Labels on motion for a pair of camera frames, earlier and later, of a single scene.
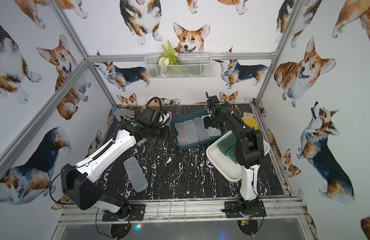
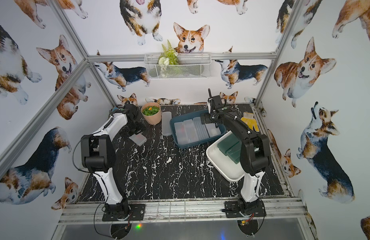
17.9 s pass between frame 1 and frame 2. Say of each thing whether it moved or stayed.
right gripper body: stayed
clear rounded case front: moved
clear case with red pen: stayed
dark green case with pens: stayed
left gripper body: moved
